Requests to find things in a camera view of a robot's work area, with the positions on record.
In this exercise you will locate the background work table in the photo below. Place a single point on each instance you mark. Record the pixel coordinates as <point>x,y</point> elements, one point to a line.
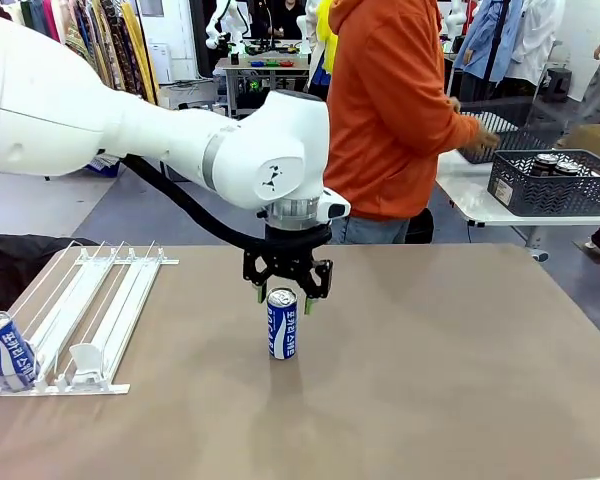
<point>260,75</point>

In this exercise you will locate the black bag on floor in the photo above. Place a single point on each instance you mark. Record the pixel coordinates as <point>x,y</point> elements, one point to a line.
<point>424,227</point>

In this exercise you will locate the white side table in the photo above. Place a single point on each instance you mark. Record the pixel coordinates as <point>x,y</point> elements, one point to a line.
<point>480,205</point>

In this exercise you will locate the person's right forearm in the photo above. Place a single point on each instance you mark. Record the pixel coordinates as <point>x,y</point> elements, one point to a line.
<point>455,130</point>

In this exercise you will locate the background person in black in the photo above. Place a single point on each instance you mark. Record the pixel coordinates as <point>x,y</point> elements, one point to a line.
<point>286,17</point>

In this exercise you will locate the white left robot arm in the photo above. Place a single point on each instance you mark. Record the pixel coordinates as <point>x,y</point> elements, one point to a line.
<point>55,100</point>

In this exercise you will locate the yellow patterned hanging garment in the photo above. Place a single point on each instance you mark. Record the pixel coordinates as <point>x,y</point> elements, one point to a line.
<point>140,50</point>

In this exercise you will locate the cardboard box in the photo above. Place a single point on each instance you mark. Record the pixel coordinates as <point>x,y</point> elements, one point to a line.
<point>597,145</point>

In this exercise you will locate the person in orange hoodie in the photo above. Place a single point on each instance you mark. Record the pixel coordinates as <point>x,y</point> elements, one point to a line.
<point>380,110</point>

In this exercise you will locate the person's right hand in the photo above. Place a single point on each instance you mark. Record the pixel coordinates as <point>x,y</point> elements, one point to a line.
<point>486,137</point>

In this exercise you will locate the row of hanging garments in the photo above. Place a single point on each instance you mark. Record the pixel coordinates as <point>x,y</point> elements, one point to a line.
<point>100,45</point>

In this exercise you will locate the white floor appliance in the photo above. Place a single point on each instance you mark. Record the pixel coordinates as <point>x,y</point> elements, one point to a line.
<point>160,62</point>

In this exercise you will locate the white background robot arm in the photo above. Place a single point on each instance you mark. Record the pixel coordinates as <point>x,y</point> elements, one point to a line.
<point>455,17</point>
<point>225,20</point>

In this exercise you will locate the dark plastic stool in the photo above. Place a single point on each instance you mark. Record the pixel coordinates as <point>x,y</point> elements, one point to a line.
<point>559,85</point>

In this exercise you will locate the black cloth cover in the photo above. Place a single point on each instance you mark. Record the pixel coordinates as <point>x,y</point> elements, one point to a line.
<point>15,265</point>

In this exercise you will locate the blue-grey woven plastic basket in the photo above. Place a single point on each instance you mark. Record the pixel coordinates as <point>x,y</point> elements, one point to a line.
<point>505,135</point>

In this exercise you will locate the person's left hand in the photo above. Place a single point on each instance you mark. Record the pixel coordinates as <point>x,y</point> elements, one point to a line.
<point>455,105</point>

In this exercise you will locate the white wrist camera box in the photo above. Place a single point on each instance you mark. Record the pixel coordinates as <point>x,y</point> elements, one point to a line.
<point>336,206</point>

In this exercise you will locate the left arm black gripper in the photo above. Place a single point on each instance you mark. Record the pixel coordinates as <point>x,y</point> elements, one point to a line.
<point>280,265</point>

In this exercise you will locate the blue Pocari Sweat can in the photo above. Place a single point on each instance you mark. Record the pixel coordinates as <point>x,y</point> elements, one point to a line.
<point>7,350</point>
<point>281,325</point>

